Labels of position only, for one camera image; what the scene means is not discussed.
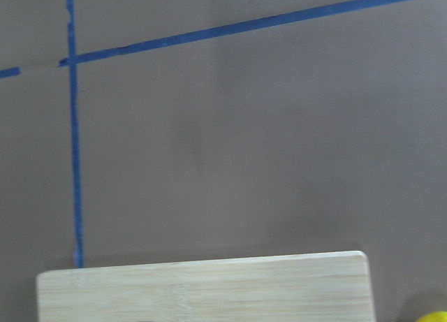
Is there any wooden cutting board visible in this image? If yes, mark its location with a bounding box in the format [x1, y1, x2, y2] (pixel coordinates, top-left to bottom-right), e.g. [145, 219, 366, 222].
[36, 251, 376, 321]

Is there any upper yellow lemon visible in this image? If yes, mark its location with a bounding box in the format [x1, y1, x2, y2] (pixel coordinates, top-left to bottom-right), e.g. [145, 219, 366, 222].
[416, 311, 447, 322]

